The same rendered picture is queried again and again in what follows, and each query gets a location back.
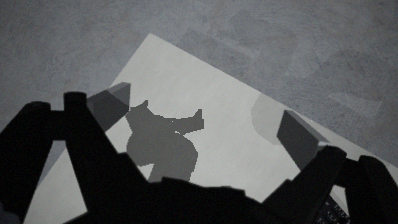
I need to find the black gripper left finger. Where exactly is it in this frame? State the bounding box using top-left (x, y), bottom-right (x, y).
top-left (0, 82), bottom-right (179, 224)

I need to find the black lighting desk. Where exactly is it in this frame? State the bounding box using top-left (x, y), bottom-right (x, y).
top-left (313, 195), bottom-right (350, 224)

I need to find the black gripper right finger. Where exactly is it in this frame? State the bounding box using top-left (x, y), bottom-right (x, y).
top-left (236, 110), bottom-right (398, 224)

